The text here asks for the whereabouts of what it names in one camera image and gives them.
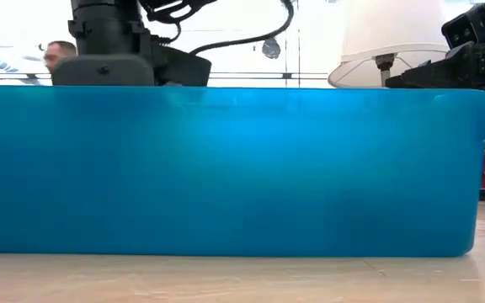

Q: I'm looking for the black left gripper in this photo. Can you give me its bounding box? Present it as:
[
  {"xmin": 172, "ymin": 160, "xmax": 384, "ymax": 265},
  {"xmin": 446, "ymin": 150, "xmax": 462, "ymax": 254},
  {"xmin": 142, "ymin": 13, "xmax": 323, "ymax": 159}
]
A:
[{"xmin": 51, "ymin": 47, "xmax": 212, "ymax": 88}]

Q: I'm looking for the white lamp shade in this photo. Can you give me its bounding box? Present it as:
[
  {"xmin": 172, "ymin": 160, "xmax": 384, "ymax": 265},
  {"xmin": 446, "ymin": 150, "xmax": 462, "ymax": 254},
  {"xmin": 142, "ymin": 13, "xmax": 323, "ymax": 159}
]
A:
[{"xmin": 327, "ymin": 0, "xmax": 450, "ymax": 88}]

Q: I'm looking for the blue plastic bin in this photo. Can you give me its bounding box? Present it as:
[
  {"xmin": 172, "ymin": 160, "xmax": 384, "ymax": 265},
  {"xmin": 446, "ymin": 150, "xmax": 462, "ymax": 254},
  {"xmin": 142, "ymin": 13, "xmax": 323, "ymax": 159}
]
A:
[{"xmin": 0, "ymin": 85, "xmax": 485, "ymax": 258}]

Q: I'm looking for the dark round background fixture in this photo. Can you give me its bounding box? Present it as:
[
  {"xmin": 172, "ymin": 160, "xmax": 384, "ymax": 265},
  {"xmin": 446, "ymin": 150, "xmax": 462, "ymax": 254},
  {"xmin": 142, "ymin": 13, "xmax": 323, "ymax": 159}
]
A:
[{"xmin": 261, "ymin": 36, "xmax": 282, "ymax": 61}]

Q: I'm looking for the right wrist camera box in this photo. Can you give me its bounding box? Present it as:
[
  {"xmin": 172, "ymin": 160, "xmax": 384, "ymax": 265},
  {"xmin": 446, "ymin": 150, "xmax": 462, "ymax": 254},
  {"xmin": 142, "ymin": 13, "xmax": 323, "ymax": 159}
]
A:
[{"xmin": 440, "ymin": 3, "xmax": 485, "ymax": 48}]

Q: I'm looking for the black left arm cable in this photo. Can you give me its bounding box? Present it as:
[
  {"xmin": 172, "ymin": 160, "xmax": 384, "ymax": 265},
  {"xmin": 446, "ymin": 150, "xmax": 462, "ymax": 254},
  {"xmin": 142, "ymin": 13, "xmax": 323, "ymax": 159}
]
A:
[{"xmin": 141, "ymin": 0, "xmax": 295, "ymax": 56}]

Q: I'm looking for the background horizontal rail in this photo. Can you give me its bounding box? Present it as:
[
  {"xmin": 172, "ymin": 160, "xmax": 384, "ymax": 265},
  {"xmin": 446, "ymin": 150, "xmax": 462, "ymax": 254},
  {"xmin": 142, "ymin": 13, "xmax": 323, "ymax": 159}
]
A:
[{"xmin": 0, "ymin": 72, "xmax": 330, "ymax": 81}]

